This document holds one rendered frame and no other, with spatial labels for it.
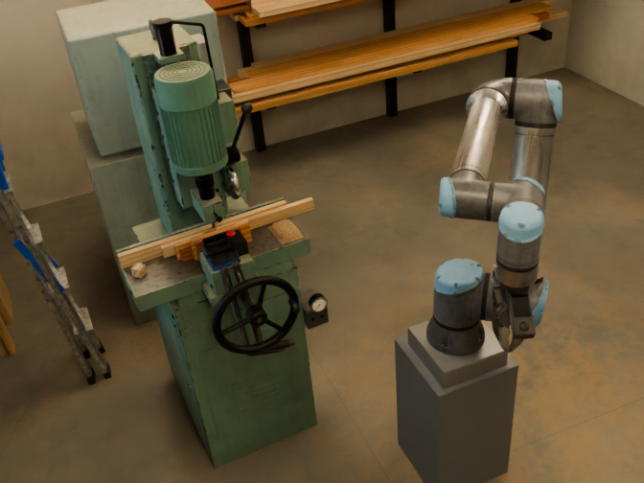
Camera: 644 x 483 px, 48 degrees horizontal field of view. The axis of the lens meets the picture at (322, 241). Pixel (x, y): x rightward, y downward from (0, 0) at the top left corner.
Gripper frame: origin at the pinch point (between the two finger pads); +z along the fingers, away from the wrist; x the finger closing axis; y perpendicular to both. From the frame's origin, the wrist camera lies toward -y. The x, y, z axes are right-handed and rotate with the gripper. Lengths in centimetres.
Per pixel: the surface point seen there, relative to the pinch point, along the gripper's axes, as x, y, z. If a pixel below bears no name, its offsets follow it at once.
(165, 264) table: 97, 66, 19
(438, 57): -24, 319, 52
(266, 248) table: 64, 71, 18
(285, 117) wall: 77, 327, 91
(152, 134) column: 99, 90, -16
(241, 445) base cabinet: 82, 59, 102
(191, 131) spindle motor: 82, 70, -26
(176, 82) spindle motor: 83, 70, -42
